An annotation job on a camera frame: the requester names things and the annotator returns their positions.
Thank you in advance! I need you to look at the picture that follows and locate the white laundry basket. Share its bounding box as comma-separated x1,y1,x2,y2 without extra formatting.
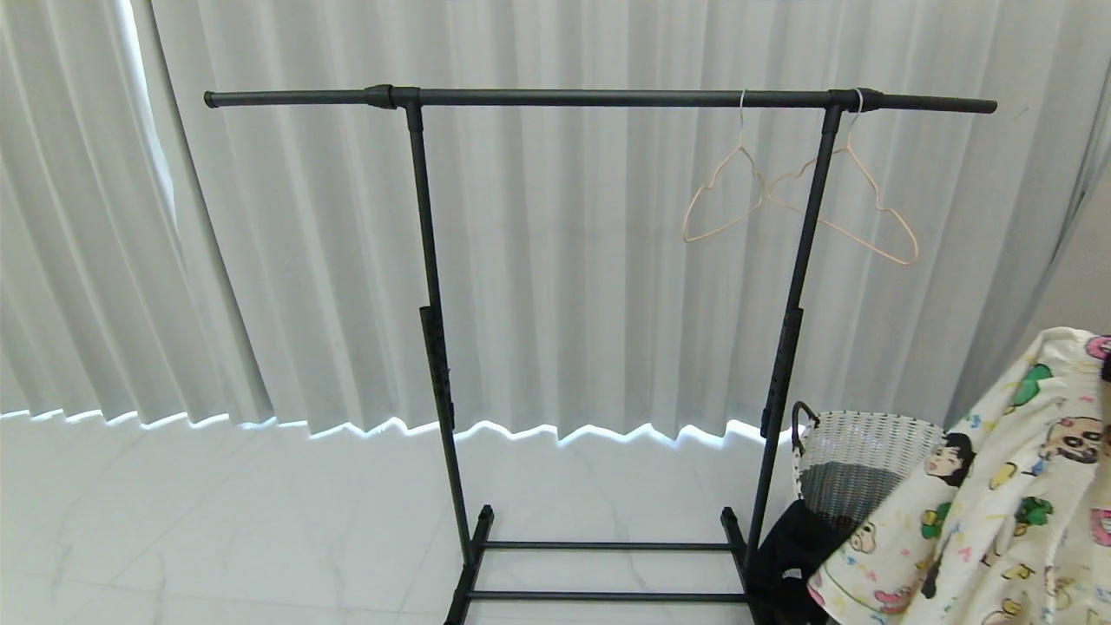
790,400,950,532

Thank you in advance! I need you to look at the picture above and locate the black clothes rack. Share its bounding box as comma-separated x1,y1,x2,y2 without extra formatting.
204,83,998,625

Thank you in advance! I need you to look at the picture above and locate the cream printed garment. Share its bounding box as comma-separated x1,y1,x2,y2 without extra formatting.
806,326,1111,625

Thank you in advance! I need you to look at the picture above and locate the pink clothes hanger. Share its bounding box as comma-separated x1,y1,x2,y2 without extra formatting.
681,89,767,245
765,89,920,267

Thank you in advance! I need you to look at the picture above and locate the black garment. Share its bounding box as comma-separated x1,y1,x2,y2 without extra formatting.
747,498,857,625

